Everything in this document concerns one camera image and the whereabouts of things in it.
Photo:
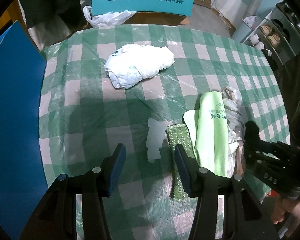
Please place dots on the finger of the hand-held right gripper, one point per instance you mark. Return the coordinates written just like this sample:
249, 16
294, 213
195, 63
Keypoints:
252, 131

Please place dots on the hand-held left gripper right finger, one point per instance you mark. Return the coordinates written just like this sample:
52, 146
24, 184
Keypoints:
183, 171

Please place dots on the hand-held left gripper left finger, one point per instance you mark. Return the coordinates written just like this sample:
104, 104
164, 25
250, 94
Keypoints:
117, 170

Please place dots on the clear plastic bag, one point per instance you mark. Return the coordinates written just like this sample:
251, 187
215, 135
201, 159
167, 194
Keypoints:
233, 120

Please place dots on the green glittery sponge cloth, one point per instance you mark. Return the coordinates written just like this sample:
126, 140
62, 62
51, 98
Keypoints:
176, 137

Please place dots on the light green microfiber cloth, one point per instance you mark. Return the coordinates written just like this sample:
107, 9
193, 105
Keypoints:
212, 130

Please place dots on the white plastic scrap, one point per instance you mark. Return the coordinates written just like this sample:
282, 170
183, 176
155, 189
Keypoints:
155, 137

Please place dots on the pale green insole card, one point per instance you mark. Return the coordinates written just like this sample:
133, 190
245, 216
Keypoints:
188, 120

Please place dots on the white plastic bag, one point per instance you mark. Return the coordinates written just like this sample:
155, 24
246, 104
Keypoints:
140, 63
105, 17

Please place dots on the blue-sided cardboard box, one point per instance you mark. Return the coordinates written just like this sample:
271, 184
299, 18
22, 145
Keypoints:
15, 110

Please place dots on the person's right hand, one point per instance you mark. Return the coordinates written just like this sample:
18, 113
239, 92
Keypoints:
280, 211

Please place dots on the green checked tablecloth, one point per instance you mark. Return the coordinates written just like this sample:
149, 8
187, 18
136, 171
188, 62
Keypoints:
130, 105

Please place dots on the white shoe rack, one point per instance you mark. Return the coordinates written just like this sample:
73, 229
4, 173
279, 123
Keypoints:
272, 32

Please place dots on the brown cardboard box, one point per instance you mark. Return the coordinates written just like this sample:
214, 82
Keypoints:
155, 18

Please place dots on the dark hanging jackets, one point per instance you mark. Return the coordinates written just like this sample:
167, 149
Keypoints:
50, 2

